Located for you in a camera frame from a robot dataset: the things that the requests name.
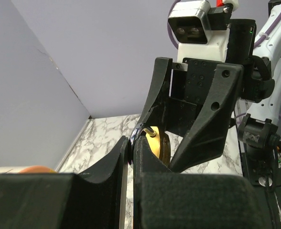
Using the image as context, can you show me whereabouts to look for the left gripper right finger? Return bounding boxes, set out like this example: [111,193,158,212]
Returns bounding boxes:
[133,137,272,229]

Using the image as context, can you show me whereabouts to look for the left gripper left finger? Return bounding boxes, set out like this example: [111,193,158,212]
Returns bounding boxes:
[0,136,129,229]

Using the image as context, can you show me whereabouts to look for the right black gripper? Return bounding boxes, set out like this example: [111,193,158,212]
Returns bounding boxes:
[138,19,275,172]

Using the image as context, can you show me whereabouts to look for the large brass padlock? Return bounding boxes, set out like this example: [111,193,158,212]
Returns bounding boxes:
[128,123,171,166]

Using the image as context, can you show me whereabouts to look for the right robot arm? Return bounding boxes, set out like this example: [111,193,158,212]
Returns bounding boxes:
[132,0,281,188]

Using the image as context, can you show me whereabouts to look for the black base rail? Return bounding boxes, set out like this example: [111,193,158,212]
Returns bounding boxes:
[240,140,281,229]

